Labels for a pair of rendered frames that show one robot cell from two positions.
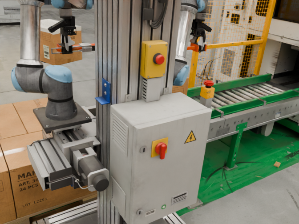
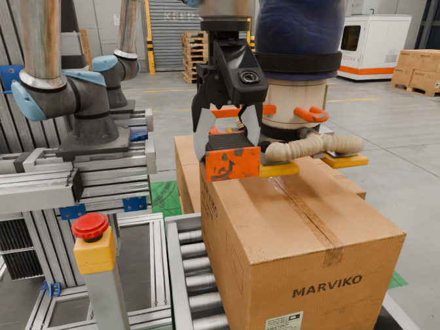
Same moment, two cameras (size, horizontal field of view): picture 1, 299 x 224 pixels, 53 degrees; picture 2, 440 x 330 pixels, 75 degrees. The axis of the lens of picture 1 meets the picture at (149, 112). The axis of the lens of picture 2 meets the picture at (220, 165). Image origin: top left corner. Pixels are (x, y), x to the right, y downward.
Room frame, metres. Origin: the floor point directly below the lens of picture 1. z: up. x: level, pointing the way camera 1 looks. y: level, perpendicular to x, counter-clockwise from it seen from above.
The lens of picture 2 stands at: (2.34, -0.74, 1.39)
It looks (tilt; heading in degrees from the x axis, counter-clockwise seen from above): 26 degrees down; 111
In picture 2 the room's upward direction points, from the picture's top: straight up
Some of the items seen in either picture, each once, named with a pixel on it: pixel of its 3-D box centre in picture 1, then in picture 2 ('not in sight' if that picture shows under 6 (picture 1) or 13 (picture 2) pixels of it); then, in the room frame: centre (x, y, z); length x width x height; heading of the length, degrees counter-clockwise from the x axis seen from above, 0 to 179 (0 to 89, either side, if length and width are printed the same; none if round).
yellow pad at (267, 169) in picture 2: not in sight; (256, 142); (2.17, 0.02, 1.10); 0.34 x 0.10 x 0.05; 124
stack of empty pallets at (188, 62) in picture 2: not in sight; (201, 55); (-1.27, 7.37, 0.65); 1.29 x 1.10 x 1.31; 124
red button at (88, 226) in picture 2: (208, 84); (91, 228); (1.93, -0.38, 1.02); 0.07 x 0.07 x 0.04
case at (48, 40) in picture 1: (52, 41); not in sight; (3.62, 1.23, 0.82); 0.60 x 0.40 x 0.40; 54
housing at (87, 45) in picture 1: (85, 47); not in sight; (1.99, 0.46, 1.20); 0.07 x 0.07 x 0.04; 34
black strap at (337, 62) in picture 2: not in sight; (293, 59); (2.24, 0.07, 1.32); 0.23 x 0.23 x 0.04
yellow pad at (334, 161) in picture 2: not in sight; (316, 136); (2.33, 0.12, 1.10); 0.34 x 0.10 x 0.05; 124
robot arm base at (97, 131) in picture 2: not in sight; (94, 124); (1.59, 0.02, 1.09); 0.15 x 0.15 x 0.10
